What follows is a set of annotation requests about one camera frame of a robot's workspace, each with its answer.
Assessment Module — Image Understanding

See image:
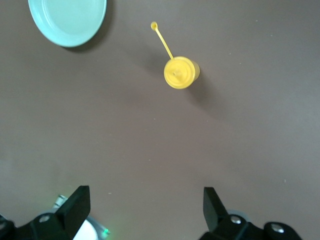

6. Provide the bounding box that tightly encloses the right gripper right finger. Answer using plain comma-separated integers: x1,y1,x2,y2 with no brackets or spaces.
199,186,305,240

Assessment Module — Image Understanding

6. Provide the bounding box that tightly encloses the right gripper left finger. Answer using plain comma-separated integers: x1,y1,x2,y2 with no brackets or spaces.
0,185,91,240

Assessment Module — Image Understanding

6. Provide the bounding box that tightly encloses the yellow squeeze bottle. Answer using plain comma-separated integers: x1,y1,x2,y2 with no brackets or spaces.
150,21,201,90

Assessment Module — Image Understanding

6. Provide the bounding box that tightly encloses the mint green plate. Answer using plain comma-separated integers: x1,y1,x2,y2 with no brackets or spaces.
27,0,108,48

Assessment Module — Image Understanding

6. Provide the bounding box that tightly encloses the brown table cover sheet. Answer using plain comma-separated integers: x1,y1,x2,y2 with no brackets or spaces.
0,0,320,240

